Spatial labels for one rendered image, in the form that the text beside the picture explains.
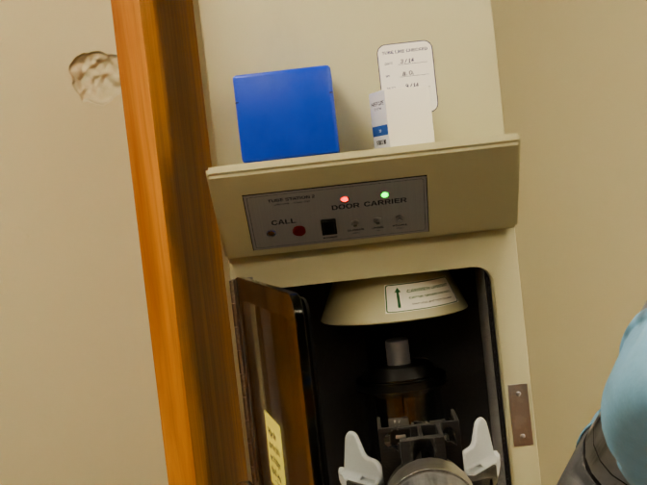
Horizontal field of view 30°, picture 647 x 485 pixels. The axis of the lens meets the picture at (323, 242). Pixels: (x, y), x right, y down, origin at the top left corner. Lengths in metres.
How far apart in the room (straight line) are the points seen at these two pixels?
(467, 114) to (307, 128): 0.20
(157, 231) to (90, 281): 0.56
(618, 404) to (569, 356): 1.27
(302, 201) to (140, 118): 0.19
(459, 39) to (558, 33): 0.47
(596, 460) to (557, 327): 0.90
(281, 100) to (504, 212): 0.27
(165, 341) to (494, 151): 0.39
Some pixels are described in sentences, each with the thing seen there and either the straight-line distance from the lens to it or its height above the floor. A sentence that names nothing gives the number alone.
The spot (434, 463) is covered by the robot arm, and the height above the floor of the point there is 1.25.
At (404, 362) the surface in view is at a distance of 1.44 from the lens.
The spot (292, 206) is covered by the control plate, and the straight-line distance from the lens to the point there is 1.26.
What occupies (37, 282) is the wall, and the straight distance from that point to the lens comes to 1.83.
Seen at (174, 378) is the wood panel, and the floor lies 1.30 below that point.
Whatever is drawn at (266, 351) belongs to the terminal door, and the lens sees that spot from 1.19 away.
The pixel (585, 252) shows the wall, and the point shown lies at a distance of 1.81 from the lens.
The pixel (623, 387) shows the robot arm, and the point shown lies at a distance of 0.55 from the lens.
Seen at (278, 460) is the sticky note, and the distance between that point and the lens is 1.21.
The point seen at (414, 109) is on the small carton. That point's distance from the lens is 1.26.
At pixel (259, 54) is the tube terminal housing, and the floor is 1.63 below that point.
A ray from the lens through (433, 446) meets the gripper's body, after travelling 1.00.
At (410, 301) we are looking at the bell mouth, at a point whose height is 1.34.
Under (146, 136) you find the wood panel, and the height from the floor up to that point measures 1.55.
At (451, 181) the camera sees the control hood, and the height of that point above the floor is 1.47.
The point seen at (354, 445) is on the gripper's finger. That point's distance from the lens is 1.14.
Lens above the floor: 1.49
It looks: 3 degrees down
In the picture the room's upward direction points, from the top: 6 degrees counter-clockwise
